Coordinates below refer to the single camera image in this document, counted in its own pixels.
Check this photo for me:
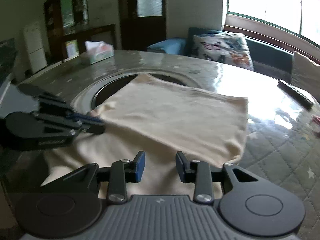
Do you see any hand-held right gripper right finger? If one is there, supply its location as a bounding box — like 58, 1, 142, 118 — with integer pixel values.
176, 151, 260, 204

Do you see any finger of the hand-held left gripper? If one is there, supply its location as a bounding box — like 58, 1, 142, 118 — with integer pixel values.
17, 83, 76, 115
32, 112, 105, 136

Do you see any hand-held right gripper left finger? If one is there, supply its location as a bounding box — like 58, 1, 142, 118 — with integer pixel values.
41, 151, 146, 205

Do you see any cream sweatshirt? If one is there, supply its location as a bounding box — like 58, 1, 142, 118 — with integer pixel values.
41, 72, 249, 198

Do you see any black round induction cooktop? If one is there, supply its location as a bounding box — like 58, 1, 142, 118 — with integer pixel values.
91, 73, 192, 109

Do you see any white refrigerator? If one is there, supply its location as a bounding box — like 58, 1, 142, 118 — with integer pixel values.
23, 21, 48, 74

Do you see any dark panel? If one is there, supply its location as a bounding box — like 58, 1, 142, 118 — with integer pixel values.
0, 38, 18, 85

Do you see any tissue box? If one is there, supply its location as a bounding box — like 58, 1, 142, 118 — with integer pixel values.
84, 41, 115, 65

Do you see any dark wooden cabinet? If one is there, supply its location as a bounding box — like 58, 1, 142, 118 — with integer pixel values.
44, 0, 116, 64

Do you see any dark door with frosted glass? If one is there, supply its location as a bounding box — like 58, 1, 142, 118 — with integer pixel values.
117, 0, 167, 52

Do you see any butterfly print pillow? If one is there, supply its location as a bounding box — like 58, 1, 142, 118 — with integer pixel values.
192, 32, 254, 72

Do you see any black remote control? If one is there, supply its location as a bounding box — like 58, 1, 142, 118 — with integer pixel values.
278, 79, 314, 109

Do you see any blue sofa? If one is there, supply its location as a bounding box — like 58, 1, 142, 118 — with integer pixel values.
147, 27, 320, 80

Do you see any plain grey pillow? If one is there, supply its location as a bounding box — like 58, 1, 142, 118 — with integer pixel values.
291, 51, 320, 98

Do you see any green framed window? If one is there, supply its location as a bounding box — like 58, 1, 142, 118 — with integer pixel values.
226, 0, 320, 43

